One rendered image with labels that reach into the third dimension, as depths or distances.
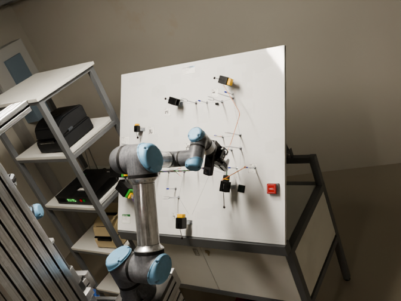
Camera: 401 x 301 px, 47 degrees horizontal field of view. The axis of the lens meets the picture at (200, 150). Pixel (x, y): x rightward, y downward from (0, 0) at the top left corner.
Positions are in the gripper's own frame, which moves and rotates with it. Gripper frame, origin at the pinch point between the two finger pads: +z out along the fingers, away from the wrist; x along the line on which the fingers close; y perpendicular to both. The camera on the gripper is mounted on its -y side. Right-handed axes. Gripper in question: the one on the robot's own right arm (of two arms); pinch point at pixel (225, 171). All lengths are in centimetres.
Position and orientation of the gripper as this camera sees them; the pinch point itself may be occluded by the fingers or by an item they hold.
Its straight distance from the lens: 239.0
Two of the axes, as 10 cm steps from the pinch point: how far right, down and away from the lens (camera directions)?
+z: 4.6, 4.8, 7.5
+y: 3.8, -8.7, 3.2
